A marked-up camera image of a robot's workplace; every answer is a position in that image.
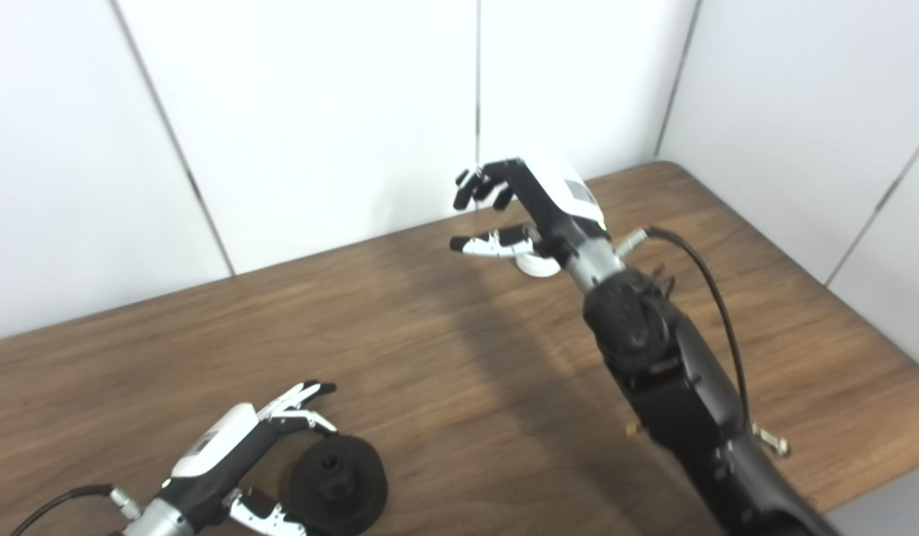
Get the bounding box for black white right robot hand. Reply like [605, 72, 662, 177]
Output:
[449, 156, 627, 291]

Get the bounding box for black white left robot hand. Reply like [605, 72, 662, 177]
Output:
[121, 380, 339, 536]

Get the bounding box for white toothed ring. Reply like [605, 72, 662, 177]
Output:
[515, 249, 563, 278]

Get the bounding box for round black stepped part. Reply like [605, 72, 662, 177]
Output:
[279, 434, 389, 536]

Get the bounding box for thin right arm wire bundle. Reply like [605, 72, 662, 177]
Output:
[649, 264, 679, 299]

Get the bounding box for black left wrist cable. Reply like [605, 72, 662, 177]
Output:
[9, 484, 144, 536]

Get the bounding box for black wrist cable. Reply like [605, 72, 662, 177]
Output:
[9, 484, 144, 536]
[614, 226, 752, 433]

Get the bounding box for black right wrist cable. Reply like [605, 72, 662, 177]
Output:
[614, 226, 752, 433]

